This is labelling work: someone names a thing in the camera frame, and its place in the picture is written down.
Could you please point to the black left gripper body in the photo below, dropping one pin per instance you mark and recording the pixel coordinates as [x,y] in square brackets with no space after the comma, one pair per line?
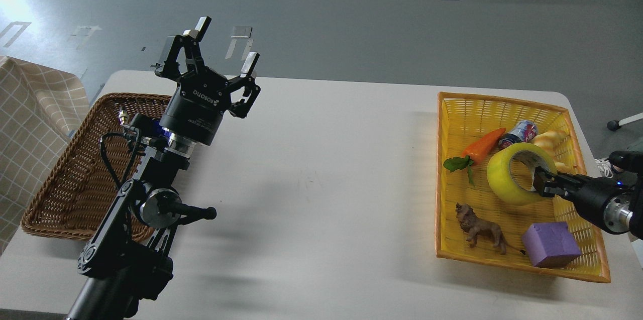
[196,109]

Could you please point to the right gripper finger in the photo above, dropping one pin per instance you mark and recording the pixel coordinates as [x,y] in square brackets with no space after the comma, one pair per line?
[544,183]

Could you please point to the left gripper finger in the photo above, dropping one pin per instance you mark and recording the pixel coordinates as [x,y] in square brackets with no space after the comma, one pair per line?
[246,81]
[188,43]

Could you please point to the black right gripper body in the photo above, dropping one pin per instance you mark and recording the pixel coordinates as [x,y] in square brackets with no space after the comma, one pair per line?
[597,200]

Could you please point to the yellow tape roll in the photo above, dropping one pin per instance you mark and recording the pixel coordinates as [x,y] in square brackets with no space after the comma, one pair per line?
[511,171]

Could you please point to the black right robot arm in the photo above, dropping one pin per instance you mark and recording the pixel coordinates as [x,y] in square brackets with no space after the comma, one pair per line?
[631,214]

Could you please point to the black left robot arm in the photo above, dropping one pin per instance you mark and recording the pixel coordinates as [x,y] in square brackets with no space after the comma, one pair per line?
[127,259]

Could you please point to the person leg with shoe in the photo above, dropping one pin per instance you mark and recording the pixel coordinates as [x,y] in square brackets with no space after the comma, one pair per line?
[605,167]

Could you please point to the toy croissant bread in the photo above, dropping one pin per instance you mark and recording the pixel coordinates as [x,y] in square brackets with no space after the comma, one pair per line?
[548,141]

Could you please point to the purple foam cube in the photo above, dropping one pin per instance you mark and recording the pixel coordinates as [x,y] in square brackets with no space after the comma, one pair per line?
[550,245]

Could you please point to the small soda can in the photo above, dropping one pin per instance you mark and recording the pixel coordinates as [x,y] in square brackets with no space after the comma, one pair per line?
[523,131]

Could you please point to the yellow plastic basket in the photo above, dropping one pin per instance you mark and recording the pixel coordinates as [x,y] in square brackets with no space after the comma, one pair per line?
[465,118]

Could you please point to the black chair caster leg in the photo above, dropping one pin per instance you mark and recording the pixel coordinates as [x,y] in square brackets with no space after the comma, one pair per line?
[615,125]

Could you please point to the orange toy carrot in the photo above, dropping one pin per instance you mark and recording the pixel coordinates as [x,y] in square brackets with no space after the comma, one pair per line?
[474,154]

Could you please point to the brown toy lion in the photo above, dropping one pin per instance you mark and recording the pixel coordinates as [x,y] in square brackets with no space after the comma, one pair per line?
[474,226]

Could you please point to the beige checkered cloth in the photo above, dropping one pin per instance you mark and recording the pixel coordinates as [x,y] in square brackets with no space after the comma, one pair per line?
[41,108]

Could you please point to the brown wicker basket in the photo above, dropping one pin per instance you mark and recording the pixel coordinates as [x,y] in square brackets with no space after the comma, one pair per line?
[74,198]

